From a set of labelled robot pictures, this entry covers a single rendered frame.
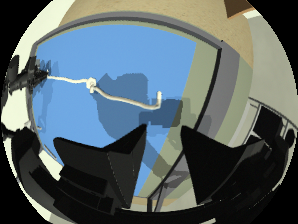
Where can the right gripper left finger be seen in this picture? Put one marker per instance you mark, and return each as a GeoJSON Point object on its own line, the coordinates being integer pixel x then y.
{"type": "Point", "coordinates": [119, 167]}

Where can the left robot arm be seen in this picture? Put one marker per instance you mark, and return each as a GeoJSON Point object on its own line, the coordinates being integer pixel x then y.
{"type": "Point", "coordinates": [12, 72]}

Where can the white rope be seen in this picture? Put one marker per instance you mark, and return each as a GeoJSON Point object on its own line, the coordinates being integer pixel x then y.
{"type": "Point", "coordinates": [91, 84]}

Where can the blue mat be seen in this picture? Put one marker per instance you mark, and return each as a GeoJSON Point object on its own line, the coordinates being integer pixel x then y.
{"type": "Point", "coordinates": [128, 61]}

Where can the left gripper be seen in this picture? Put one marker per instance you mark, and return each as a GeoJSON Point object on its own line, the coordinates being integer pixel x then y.
{"type": "Point", "coordinates": [24, 78]}

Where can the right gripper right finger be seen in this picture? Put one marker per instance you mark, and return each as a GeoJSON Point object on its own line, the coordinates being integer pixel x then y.
{"type": "Point", "coordinates": [212, 163]}

